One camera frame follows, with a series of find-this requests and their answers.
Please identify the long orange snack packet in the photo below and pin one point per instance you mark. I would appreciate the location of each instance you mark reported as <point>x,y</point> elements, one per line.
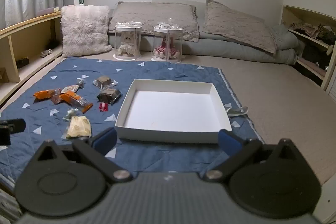
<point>74,100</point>

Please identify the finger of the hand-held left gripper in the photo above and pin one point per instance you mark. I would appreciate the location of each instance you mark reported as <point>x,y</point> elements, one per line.
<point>13,126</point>

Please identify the pale yellow snack packet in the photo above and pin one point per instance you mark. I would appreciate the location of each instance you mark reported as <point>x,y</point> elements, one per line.
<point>78,127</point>

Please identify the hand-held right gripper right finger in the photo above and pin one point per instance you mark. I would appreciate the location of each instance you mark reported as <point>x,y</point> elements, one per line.
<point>229,141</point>

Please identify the white cardboard box tray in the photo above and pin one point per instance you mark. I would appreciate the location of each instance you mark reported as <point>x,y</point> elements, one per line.
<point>170,108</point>

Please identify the clear case with beige doll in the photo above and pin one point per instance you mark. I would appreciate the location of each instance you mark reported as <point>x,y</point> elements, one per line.
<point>128,43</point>

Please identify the blue triangle-print mat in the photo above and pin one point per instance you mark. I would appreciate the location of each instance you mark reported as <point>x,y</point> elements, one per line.
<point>157,73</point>

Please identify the beige candy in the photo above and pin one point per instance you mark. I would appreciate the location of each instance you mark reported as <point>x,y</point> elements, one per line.
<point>69,88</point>

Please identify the silver candy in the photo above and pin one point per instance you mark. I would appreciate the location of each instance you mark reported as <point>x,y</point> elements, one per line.
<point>81,82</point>

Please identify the brown cake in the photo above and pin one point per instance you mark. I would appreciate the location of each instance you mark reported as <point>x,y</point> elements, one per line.
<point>109,95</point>
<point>104,80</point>

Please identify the clear plastic wrapper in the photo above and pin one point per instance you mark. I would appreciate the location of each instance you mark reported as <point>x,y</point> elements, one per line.
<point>237,110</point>

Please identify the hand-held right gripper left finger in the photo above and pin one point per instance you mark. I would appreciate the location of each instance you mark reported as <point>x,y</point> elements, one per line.
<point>105,138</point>

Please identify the red candy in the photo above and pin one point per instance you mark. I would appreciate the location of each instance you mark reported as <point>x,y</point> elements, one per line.
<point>103,107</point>

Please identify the curved wooden shelf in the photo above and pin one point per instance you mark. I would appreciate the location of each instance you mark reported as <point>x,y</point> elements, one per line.
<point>29,23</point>

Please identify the dark clothes pile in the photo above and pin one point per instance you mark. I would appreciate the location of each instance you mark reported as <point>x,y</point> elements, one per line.
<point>313,54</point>

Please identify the grey textured pillow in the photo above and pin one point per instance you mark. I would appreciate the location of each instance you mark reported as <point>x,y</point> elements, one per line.
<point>236,27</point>
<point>152,16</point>

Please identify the beige clothes pile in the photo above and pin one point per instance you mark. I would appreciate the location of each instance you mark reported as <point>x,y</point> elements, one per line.
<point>312,29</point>

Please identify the small black box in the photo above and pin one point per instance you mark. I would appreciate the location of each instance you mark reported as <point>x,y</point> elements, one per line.
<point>22,62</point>

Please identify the grey folded duvet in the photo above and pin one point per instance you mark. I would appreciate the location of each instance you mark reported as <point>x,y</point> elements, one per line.
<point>236,52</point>

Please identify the clear case with pink doll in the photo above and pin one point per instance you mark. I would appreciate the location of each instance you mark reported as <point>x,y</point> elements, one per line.
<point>167,43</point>

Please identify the white wall shelf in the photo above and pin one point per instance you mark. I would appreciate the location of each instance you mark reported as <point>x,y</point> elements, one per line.
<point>328,77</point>

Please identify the small brown snack packet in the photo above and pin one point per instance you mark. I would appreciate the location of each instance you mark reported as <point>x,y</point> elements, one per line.
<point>56,100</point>

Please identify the fluffy white pillow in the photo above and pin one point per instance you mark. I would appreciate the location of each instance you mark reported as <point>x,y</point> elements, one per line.
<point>84,29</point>

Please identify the green candy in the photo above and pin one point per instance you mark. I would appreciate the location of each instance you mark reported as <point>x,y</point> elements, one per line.
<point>70,113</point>

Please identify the small beige shelf item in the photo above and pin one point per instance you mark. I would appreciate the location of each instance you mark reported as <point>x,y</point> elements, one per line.
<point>46,53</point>

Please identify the short orange snack packet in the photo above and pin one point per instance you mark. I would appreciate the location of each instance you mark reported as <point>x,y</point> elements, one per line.
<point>43,94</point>

